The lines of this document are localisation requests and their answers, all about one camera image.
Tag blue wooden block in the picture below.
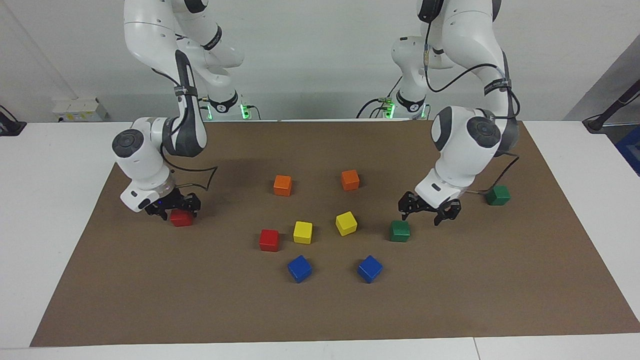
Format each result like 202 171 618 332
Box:
287 255 313 284
356 255 384 285

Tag green wooden block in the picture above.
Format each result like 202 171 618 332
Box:
389 220 411 243
485 185 512 207

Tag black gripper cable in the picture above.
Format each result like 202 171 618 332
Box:
422 20 522 196
150 67 219 193

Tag white wall socket box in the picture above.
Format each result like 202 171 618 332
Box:
52 97 107 123

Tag black stand with pole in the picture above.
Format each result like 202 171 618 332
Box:
582 80 640 133

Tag blue crate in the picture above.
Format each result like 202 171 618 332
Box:
614 125 640 177

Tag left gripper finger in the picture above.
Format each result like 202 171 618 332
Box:
434 199 462 227
398 191 420 221

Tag yellow wooden block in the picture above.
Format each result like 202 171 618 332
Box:
335 211 359 237
293 221 314 245

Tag black left base cable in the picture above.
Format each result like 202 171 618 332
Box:
356 75 402 119

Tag black clamp base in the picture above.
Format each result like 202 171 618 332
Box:
0 105 27 137

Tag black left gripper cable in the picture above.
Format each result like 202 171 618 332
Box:
422 20 522 196

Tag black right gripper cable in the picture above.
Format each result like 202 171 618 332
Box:
150 67 219 193

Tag brown table mat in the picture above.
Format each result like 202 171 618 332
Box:
30 120 640 347

